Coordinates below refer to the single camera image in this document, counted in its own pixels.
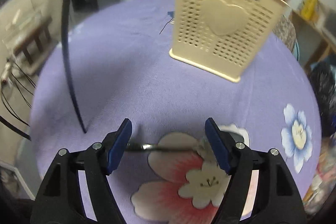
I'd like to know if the wooden stool with cushion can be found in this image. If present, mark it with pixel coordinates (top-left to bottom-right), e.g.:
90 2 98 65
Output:
2 11 58 76

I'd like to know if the floral upholstered chair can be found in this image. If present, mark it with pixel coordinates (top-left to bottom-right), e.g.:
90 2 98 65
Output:
273 15 296 52

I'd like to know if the colourful snack filled bag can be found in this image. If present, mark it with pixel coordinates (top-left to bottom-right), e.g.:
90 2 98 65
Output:
303 134 335 215

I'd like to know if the purple floral tablecloth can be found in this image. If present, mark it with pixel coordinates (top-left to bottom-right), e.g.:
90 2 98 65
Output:
31 0 321 223

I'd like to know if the silver patterned metal spoon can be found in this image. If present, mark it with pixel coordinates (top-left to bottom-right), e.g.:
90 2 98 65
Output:
125 132 212 153

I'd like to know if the black plastic trash bag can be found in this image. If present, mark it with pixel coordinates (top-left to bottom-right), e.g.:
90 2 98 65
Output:
309 61 335 137

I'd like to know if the beige perforated utensil holder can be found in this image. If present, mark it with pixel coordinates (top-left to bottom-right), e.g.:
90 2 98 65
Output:
169 0 288 83

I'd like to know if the wooden shelf unit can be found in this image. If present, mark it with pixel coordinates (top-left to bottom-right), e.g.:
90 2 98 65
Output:
289 10 335 73

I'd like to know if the yellow cylindrical package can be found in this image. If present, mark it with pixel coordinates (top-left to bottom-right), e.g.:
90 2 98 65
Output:
300 0 318 20

